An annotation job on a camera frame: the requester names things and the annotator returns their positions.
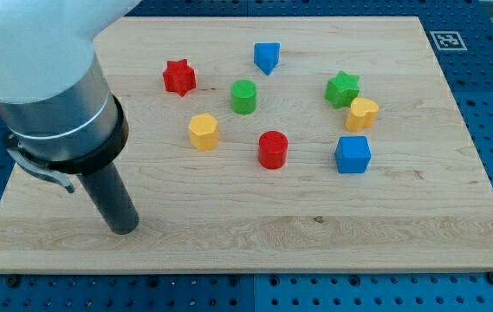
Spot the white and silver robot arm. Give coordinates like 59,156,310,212
0,0,139,192

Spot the red star block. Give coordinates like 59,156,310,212
163,59,197,97

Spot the green star block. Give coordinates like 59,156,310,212
325,70,360,109

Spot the light wooden board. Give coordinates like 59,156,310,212
0,16,493,275

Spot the red cylinder block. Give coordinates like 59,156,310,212
258,130,289,169

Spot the yellow hexagon block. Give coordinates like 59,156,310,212
188,113,219,151

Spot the green cylinder block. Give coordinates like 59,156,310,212
230,80,257,114

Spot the blue triangular block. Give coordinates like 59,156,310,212
253,42,281,75

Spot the blue cube block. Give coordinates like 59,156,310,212
334,136,372,173

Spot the yellow heart block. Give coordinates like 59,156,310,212
346,97,379,133

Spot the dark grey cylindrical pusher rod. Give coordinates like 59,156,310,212
77,163,139,235

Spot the white fiducial marker tag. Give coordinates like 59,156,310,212
430,30,467,51

